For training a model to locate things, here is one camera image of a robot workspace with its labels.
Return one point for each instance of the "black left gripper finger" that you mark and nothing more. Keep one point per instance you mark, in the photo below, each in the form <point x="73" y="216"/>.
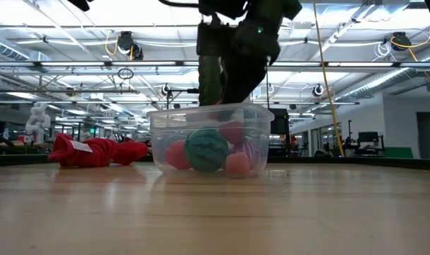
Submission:
<point x="81" y="3"/>

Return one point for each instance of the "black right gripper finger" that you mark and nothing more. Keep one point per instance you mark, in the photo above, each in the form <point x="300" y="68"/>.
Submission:
<point x="241" y="83"/>

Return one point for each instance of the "red strawberry toy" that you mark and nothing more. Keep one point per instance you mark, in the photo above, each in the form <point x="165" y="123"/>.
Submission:
<point x="231" y="131"/>

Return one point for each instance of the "purple striped onion toy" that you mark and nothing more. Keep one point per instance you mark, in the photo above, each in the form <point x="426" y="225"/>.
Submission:
<point x="255" y="152"/>

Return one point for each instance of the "green striped watermelon toy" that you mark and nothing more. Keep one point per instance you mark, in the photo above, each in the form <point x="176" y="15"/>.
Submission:
<point x="205" y="150"/>

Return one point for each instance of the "pink peach toy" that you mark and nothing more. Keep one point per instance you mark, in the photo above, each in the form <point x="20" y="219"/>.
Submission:
<point x="237" y="163"/>

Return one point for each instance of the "pink dragon fruit toy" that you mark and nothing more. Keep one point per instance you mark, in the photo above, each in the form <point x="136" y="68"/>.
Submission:
<point x="175" y="156"/>

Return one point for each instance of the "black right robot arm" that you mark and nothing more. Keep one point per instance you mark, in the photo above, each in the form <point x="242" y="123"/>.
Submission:
<point x="221" y="7"/>

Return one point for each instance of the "clear plastic tupperware container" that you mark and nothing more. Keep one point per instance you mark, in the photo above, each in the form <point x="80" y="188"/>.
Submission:
<point x="165" y="124"/>

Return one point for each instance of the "green cactus plant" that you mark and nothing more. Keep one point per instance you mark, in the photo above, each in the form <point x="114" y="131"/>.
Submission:
<point x="209" y="81"/>

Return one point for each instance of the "black cabinet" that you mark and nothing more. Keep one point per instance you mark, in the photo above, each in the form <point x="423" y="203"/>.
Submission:
<point x="280" y="127"/>

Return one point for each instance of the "white robot figure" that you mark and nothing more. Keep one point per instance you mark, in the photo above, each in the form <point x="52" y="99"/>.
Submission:
<point x="37" y="120"/>

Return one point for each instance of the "black desk monitor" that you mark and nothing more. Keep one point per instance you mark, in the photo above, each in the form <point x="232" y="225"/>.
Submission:
<point x="368" y="137"/>

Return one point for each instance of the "red cloth with white tag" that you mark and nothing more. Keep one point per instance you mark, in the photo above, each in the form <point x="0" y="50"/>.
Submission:
<point x="97" y="152"/>

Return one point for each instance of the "green box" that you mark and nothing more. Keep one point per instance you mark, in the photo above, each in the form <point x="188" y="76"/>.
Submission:
<point x="399" y="152"/>

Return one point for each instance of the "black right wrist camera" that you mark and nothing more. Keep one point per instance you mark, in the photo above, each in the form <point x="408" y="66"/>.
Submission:
<point x="214" y="39"/>

